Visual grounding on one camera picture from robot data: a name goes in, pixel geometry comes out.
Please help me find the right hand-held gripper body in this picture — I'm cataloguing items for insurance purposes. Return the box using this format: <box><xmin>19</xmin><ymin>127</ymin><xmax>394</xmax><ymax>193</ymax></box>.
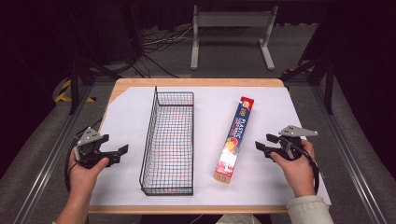
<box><xmin>274</xmin><ymin>125</ymin><xmax>319</xmax><ymax>161</ymax></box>

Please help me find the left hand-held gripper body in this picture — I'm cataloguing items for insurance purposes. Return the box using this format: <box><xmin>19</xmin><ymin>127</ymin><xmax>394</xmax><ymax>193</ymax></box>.
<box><xmin>74</xmin><ymin>125</ymin><xmax>108</xmax><ymax>170</ymax></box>

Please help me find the person's left hand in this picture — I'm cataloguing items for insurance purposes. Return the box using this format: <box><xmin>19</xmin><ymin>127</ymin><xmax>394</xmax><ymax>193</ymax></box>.
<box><xmin>68</xmin><ymin>152</ymin><xmax>110</xmax><ymax>195</ymax></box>

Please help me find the person's right hand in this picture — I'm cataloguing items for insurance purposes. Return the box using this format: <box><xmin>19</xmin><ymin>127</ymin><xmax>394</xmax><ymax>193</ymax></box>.
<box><xmin>270</xmin><ymin>139</ymin><xmax>317</xmax><ymax>198</ymax></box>

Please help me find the long plastic wrap box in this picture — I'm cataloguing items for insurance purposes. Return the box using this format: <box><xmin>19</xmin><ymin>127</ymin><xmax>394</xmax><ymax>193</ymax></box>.
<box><xmin>213</xmin><ymin>95</ymin><xmax>255</xmax><ymax>185</ymax></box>

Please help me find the yellow and black tape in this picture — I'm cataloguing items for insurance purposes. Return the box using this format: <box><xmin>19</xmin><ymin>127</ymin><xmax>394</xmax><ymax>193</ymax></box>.
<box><xmin>54</xmin><ymin>78</ymin><xmax>96</xmax><ymax>104</ymax></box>

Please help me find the black metal stand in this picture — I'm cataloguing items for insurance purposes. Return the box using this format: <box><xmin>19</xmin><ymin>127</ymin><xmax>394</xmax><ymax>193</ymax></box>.
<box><xmin>67</xmin><ymin>54</ymin><xmax>123</xmax><ymax>116</ymax></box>
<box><xmin>279</xmin><ymin>55</ymin><xmax>336</xmax><ymax>116</ymax></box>

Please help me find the white paper sheet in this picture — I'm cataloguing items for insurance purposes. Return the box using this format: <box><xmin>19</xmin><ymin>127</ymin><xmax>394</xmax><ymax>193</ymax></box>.
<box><xmin>89</xmin><ymin>86</ymin><xmax>332</xmax><ymax>207</ymax></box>

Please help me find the person's light clothing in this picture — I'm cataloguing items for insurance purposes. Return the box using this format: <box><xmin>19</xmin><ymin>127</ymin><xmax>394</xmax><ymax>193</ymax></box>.
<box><xmin>216</xmin><ymin>214</ymin><xmax>263</xmax><ymax>224</ymax></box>

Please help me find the white metal stand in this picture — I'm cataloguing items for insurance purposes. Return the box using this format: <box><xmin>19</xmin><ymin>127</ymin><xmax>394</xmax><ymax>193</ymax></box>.
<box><xmin>190</xmin><ymin>4</ymin><xmax>279</xmax><ymax>71</ymax></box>

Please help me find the aluminium rail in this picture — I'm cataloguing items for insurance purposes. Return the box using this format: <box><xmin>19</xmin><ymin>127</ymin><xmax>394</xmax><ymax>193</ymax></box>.
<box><xmin>11</xmin><ymin>84</ymin><xmax>94</xmax><ymax>224</ymax></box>
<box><xmin>311</xmin><ymin>84</ymin><xmax>389</xmax><ymax>224</ymax></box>

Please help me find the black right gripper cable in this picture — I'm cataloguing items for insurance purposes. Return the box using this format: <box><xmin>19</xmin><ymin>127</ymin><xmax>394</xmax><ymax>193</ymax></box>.
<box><xmin>279</xmin><ymin>137</ymin><xmax>321</xmax><ymax>196</ymax></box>

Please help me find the black wire basket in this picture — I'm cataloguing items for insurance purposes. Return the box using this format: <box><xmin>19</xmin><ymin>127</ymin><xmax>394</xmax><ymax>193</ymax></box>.
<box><xmin>138</xmin><ymin>86</ymin><xmax>195</xmax><ymax>197</ymax></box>

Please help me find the bundle of floor cables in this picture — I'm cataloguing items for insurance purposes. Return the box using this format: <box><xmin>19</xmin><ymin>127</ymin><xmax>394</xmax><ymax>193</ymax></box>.
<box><xmin>132</xmin><ymin>25</ymin><xmax>195</xmax><ymax>78</ymax></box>

